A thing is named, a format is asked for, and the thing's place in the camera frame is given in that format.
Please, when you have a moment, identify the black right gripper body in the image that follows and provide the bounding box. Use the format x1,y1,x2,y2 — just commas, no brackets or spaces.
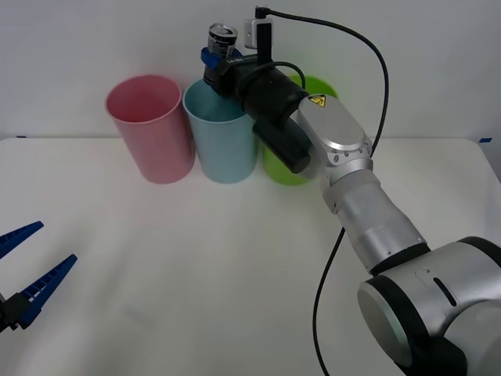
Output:
213,54,260,99

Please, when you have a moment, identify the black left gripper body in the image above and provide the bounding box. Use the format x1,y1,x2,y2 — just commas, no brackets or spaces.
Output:
0,293,19,334

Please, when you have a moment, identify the green plastic bin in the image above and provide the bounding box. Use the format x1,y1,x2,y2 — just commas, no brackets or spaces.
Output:
261,75,339,186

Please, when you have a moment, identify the pale blue plastic bin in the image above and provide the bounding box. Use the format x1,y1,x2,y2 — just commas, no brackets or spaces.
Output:
182,78,259,185

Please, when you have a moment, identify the silver and black drink can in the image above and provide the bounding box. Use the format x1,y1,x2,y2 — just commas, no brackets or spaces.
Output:
203,22,240,90

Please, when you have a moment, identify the pink plastic bin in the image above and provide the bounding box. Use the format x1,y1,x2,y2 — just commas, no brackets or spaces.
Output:
104,75,196,186

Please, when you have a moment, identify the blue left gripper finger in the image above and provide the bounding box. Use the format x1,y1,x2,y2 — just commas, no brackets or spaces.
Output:
0,221,45,260
11,254,78,330

